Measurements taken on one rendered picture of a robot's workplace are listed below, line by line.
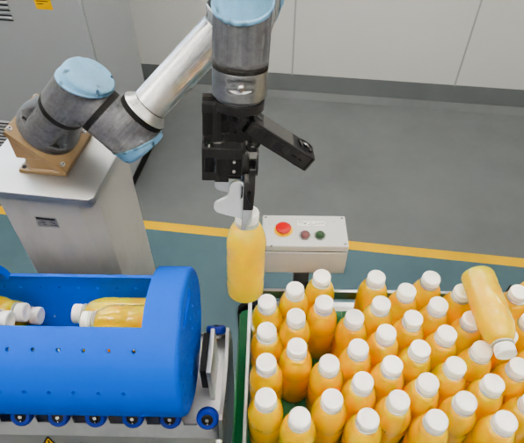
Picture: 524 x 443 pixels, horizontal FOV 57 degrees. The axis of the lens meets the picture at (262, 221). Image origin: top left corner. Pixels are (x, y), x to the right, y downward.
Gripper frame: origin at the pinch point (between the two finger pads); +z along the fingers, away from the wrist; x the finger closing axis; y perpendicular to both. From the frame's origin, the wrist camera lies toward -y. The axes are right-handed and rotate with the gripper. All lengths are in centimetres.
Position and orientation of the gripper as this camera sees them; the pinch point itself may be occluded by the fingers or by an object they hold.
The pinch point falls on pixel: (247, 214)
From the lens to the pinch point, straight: 79.3
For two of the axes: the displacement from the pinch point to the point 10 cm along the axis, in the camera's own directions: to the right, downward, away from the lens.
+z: -0.7, 8.0, 6.0
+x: 0.6, 6.0, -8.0
